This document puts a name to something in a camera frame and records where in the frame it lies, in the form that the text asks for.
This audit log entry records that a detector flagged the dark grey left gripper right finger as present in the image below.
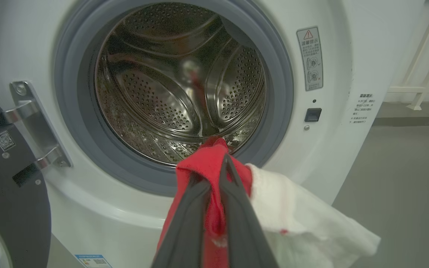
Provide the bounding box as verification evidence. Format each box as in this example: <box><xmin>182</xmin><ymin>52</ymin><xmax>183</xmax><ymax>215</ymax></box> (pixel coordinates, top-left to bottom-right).
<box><xmin>219</xmin><ymin>153</ymin><xmax>279</xmax><ymax>268</ymax></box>

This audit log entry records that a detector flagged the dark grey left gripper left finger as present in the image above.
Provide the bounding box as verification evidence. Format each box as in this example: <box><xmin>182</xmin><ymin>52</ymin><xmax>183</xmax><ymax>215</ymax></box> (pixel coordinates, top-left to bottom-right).
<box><xmin>151</xmin><ymin>175</ymin><xmax>212</xmax><ymax>268</ymax></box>

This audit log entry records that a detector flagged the white garment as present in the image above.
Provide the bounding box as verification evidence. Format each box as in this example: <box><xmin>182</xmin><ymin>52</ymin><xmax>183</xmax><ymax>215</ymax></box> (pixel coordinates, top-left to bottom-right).
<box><xmin>246</xmin><ymin>163</ymin><xmax>381</xmax><ymax>268</ymax></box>

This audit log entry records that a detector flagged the red garment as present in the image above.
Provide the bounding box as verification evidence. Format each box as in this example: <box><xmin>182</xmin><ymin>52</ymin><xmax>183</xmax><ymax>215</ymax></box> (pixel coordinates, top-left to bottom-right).
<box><xmin>155</xmin><ymin>137</ymin><xmax>254</xmax><ymax>268</ymax></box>

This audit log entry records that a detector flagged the dark round washing machine door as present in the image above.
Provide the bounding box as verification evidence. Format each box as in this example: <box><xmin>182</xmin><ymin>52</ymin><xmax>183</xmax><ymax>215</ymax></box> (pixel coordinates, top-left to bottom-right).
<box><xmin>0</xmin><ymin>84</ymin><xmax>52</xmax><ymax>268</ymax></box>

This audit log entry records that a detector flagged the white front-load washing machine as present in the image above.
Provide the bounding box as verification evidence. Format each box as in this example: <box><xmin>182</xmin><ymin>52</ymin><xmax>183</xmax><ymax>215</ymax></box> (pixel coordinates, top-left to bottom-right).
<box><xmin>0</xmin><ymin>0</ymin><xmax>427</xmax><ymax>268</ymax></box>

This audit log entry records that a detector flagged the black door latch slot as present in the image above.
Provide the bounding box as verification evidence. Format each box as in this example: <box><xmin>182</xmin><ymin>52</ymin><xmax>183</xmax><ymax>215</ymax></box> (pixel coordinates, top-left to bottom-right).
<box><xmin>304</xmin><ymin>108</ymin><xmax>322</xmax><ymax>122</ymax></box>

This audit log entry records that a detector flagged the chrome door hinge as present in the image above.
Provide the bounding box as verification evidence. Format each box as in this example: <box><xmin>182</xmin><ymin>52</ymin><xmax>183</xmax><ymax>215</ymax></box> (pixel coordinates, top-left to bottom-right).
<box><xmin>9</xmin><ymin>81</ymin><xmax>73</xmax><ymax>168</ymax></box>

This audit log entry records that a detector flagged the blue energy label sticker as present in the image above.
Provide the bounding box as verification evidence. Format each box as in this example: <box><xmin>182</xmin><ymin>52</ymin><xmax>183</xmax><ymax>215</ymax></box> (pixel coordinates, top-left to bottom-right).
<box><xmin>75</xmin><ymin>254</ymin><xmax>112</xmax><ymax>268</ymax></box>

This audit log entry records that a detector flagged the perforated steel washer drum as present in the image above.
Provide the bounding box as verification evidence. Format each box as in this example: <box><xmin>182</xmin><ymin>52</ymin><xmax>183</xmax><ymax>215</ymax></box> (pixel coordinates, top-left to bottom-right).
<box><xmin>95</xmin><ymin>2</ymin><xmax>267</xmax><ymax>166</ymax></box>

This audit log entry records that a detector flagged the printed caution text sticker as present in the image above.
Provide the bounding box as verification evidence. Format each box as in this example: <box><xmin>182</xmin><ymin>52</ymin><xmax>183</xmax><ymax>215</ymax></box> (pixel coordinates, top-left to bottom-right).
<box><xmin>350</xmin><ymin>93</ymin><xmax>377</xmax><ymax>125</ymax></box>

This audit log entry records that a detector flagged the grey warning sticker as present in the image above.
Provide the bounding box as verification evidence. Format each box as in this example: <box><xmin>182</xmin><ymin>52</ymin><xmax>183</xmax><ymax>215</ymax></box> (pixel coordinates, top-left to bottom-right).
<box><xmin>296</xmin><ymin>26</ymin><xmax>324</xmax><ymax>92</ymax></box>

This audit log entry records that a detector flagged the white QR code sticker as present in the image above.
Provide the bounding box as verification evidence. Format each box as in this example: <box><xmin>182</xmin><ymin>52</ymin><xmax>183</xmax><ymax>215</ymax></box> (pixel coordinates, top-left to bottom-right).
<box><xmin>0</xmin><ymin>130</ymin><xmax>16</xmax><ymax>151</ymax></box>

